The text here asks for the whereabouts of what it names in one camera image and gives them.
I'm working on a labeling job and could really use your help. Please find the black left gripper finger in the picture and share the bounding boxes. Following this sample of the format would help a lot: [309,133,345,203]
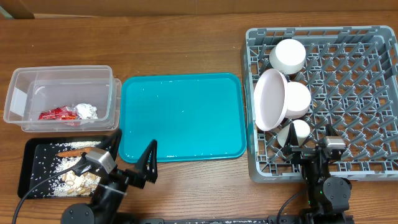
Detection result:
[135,139,158,184]
[96,129,122,160]

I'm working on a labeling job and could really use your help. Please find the white cup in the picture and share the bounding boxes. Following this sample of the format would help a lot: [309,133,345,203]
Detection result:
[277,119,310,147]

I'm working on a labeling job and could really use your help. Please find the orange carrot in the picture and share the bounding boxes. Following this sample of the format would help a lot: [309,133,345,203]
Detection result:
[56,147,92,157]

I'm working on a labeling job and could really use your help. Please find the pink bowl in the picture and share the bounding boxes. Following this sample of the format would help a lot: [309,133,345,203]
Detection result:
[285,82,312,119]

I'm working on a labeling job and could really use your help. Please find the aluminium foil ball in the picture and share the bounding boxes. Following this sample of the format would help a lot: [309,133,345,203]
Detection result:
[75,103,98,119]

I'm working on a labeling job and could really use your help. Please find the large white plate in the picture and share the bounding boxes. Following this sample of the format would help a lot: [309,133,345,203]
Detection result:
[254,68,287,131]

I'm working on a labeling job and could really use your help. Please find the red snack wrapper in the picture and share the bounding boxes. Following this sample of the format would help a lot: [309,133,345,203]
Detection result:
[39,106,78,120]

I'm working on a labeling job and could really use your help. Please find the rice and food scraps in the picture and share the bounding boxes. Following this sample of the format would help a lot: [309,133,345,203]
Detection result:
[29,143,100,198]

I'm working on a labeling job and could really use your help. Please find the small white plate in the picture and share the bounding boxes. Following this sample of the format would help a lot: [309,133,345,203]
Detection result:
[269,39,307,75]

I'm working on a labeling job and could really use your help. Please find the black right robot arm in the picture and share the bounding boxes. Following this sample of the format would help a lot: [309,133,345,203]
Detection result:
[276,123,354,223]

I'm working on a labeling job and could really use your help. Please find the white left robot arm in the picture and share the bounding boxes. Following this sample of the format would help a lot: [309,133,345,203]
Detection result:
[61,130,158,224]

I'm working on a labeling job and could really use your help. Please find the grey dish rack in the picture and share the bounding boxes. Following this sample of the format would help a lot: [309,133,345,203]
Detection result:
[242,26,397,183]

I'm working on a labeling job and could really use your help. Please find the teal plastic tray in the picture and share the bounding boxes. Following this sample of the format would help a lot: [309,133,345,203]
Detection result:
[119,73,246,163]

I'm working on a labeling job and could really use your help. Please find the black tray bin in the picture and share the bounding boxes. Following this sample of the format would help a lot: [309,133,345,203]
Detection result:
[17,135,107,198]

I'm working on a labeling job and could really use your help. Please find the clear plastic bin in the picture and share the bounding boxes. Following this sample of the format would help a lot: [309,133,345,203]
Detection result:
[3,65,121,133]

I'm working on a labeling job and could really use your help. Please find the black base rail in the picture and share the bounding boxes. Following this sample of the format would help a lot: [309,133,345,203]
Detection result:
[134,215,355,224]

